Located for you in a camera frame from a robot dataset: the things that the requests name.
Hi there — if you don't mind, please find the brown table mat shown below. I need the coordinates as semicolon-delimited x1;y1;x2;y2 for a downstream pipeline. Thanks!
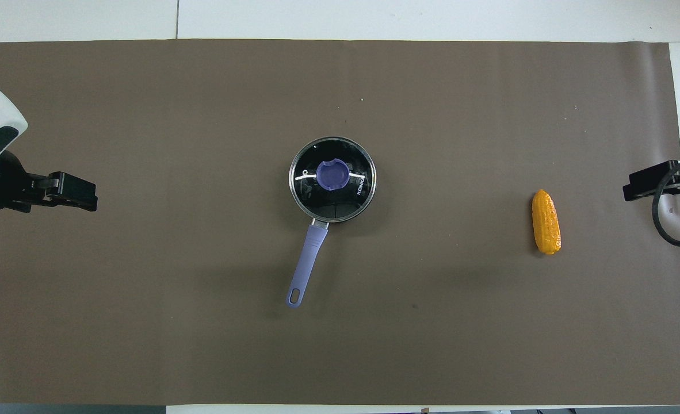
0;39;680;406

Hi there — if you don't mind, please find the glass lid purple knob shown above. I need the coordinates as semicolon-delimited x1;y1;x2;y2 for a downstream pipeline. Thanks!
289;137;377;223

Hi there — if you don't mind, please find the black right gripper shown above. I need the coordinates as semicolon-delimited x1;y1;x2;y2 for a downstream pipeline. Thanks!
623;154;680;202

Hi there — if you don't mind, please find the steel pot purple handle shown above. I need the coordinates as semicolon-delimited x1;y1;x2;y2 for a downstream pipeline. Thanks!
285;136;377;309

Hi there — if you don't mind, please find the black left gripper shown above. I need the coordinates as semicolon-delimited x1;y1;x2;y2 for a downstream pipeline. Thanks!
28;171;98;212

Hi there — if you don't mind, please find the yellow toy corn cob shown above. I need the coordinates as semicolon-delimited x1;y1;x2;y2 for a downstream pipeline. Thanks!
532;189;561;255

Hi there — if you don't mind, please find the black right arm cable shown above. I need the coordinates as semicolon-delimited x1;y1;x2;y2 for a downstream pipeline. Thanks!
652;154;680;247

